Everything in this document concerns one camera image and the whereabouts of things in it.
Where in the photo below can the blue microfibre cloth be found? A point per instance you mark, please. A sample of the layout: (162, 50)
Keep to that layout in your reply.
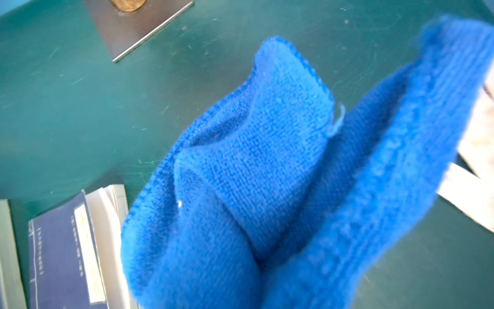
(269, 201)

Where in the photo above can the purple book yellow label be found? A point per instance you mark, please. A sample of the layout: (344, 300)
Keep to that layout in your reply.
(75, 253)

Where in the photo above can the black portrait cover book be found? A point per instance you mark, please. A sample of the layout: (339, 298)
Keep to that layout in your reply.
(12, 291)

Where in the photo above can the pink blossom artificial tree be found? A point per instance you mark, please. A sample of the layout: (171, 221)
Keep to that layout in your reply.
(125, 25)

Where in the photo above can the white cotton work glove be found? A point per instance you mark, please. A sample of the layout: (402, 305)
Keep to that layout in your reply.
(472, 191)

